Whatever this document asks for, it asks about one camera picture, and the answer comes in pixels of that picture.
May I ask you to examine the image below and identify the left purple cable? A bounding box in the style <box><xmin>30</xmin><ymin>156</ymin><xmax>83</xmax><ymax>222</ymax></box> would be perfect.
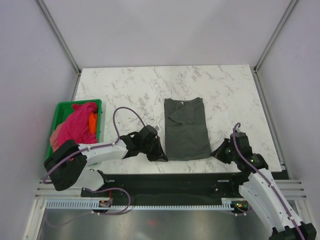
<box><xmin>43</xmin><ymin>106</ymin><xmax>148</xmax><ymax>228</ymax></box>

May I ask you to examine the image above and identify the green plastic bin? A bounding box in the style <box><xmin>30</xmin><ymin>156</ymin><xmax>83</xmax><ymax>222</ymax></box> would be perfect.
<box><xmin>44</xmin><ymin>99</ymin><xmax>104</xmax><ymax>167</ymax></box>

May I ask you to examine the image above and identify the orange t shirt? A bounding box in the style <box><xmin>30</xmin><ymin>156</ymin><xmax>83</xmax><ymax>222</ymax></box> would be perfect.
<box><xmin>88</xmin><ymin>112</ymin><xmax>98</xmax><ymax>134</ymax></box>

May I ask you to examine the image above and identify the aluminium frame post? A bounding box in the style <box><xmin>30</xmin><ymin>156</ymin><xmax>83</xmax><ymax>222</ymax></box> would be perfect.
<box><xmin>34</xmin><ymin>0</ymin><xmax>82</xmax><ymax>75</ymax></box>
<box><xmin>252</xmin><ymin>0</ymin><xmax>300</xmax><ymax>75</ymax></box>

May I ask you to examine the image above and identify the pink t shirt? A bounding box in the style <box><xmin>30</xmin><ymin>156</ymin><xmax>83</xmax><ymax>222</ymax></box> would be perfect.
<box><xmin>49</xmin><ymin>101</ymin><xmax>100</xmax><ymax>151</ymax></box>

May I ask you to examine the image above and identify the dark grey t shirt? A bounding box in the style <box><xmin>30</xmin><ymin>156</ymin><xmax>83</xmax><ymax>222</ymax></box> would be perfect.
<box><xmin>164</xmin><ymin>97</ymin><xmax>212</xmax><ymax>161</ymax></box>

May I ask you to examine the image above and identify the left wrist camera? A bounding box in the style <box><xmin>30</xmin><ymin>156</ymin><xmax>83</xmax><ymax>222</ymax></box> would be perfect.
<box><xmin>138</xmin><ymin>125</ymin><xmax>158</xmax><ymax>141</ymax></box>

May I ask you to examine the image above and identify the right aluminium frame post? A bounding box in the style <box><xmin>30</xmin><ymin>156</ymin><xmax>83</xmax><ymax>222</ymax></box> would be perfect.
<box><xmin>252</xmin><ymin>0</ymin><xmax>300</xmax><ymax>75</ymax></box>

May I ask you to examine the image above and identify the left aluminium frame post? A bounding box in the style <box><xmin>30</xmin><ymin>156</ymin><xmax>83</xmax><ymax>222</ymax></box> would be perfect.
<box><xmin>34</xmin><ymin>0</ymin><xmax>82</xmax><ymax>75</ymax></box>

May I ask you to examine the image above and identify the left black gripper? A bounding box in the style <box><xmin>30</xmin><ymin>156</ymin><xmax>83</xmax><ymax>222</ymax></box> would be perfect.
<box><xmin>140</xmin><ymin>136</ymin><xmax>168</xmax><ymax>163</ymax></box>

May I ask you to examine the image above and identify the white slotted cable duct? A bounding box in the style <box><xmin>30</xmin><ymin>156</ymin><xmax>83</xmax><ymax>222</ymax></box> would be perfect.
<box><xmin>45</xmin><ymin>197</ymin><xmax>234</xmax><ymax>211</ymax></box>

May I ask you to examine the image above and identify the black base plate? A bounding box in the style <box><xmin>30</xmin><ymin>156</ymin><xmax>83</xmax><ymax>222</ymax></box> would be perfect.
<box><xmin>81</xmin><ymin>172</ymin><xmax>241</xmax><ymax>204</ymax></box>

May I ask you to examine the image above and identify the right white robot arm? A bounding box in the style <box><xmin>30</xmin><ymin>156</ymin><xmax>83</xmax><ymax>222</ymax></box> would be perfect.
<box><xmin>211</xmin><ymin>136</ymin><xmax>317</xmax><ymax>240</ymax></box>

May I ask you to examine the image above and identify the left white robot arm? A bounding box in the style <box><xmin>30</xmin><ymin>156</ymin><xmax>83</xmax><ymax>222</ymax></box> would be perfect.
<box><xmin>42</xmin><ymin>134</ymin><xmax>169</xmax><ymax>197</ymax></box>

